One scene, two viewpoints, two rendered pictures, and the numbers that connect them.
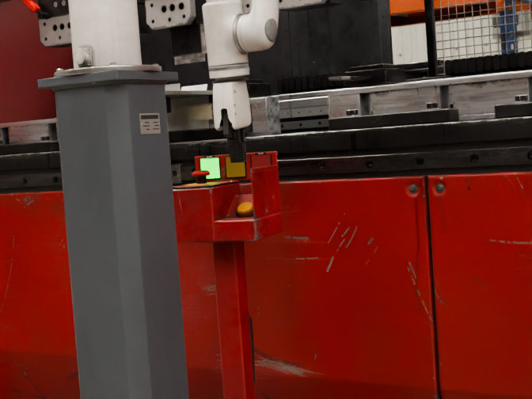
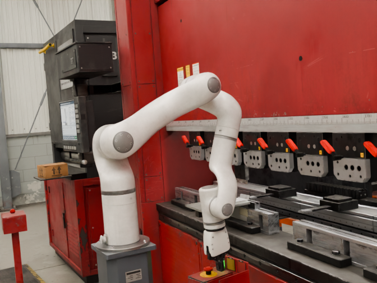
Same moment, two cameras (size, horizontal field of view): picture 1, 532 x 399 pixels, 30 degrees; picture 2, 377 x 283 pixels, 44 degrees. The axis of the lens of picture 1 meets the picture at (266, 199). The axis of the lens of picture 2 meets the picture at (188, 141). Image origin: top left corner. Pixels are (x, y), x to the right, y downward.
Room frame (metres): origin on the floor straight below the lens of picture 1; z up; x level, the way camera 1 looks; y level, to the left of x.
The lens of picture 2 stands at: (0.53, -0.79, 1.44)
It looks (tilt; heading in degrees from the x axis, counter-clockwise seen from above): 3 degrees down; 31
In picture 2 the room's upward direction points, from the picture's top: 4 degrees counter-clockwise
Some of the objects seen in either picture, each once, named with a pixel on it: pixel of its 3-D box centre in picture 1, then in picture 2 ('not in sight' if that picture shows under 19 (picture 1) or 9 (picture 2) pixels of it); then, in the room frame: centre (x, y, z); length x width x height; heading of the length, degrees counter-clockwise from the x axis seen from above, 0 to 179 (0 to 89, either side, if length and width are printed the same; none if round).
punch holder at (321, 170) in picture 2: not in sight; (318, 153); (2.29, -0.30, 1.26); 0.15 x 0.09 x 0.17; 56
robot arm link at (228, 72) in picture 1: (229, 72); (214, 223); (2.09, 0.06, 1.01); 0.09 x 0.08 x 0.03; 159
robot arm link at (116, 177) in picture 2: not in sight; (113, 158); (1.80, 0.29, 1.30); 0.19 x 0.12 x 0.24; 56
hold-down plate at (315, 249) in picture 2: (392, 119); (317, 252); (2.23, -0.29, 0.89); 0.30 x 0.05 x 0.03; 56
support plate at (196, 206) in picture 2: (155, 95); (217, 204); (2.50, 0.26, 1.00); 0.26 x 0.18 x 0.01; 146
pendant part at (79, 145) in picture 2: not in sight; (78, 124); (2.85, 1.46, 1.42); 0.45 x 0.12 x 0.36; 61
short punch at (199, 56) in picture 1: (188, 44); (241, 173); (2.62, 0.17, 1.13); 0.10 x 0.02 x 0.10; 56
